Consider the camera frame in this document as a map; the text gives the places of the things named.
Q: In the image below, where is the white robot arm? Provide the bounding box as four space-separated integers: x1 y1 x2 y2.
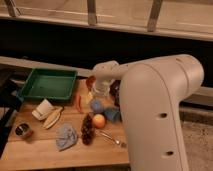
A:
92 54 204 171

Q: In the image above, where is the red bowl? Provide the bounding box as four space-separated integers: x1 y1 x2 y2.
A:
86 76 96 90

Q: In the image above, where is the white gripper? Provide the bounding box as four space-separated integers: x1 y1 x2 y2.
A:
86 80 112 104

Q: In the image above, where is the apple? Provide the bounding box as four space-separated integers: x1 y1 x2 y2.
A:
92 114 106 129

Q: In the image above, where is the metal fork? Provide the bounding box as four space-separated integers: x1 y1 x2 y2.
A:
96 130 127 148

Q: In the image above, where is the white cup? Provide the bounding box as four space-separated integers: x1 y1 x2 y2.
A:
32 99 54 121

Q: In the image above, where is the green plastic tray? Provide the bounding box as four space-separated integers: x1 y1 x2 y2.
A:
20 68 77 101

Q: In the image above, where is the small metal cup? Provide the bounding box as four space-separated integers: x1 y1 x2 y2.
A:
15 123 33 139

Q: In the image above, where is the purple bowl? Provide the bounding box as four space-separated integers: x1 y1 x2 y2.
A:
110 80 120 107

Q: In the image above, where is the blue cloth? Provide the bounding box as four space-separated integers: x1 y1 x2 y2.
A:
56 123 78 151

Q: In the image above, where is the blue sponge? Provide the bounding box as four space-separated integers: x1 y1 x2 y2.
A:
90 99 104 113

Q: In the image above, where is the orange carrot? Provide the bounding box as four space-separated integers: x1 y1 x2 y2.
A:
75 94 83 113

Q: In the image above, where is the dark grape bunch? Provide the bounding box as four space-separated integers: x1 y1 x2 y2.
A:
81 114 95 145

